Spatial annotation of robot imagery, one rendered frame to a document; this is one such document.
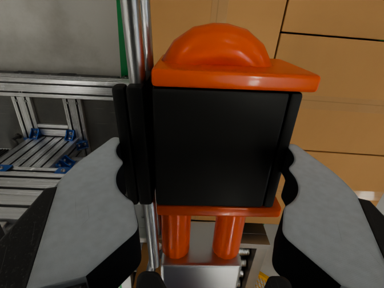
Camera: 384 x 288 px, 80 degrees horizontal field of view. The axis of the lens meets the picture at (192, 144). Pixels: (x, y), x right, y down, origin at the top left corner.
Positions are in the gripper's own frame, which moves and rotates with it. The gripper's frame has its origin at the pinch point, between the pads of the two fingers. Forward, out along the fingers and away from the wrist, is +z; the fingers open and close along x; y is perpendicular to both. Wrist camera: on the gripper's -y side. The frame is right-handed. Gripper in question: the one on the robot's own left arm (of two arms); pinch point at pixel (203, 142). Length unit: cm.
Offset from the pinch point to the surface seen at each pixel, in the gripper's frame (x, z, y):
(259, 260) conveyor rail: 35, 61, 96
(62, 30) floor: -70, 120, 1
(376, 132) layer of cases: 68, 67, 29
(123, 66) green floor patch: -40, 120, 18
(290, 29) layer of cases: 28, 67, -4
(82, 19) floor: -58, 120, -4
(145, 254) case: -19, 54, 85
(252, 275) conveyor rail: 33, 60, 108
